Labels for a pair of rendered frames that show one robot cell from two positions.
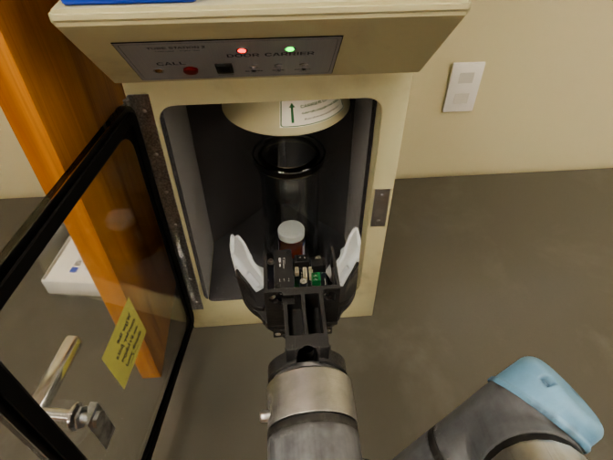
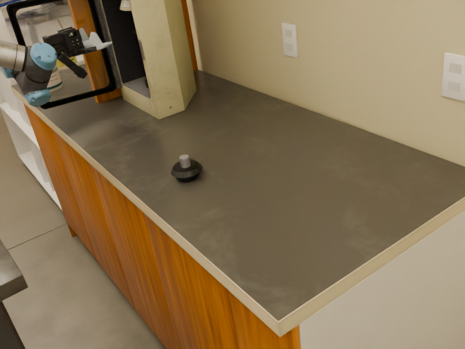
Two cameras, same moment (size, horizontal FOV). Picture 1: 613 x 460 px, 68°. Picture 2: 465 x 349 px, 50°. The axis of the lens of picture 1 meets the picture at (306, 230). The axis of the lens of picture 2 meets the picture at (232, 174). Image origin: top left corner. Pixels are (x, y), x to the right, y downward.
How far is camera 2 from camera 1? 1.75 m
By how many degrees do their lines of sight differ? 52
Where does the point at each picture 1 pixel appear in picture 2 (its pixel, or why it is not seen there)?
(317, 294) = (61, 34)
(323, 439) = not seen: hidden behind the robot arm
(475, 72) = (291, 30)
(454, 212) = (256, 113)
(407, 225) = (229, 108)
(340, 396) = not seen: hidden behind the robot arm
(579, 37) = (338, 18)
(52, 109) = not seen: outside the picture
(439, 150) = (290, 84)
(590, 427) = (32, 50)
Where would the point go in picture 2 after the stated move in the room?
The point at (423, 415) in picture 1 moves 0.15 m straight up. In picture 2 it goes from (117, 141) to (106, 100)
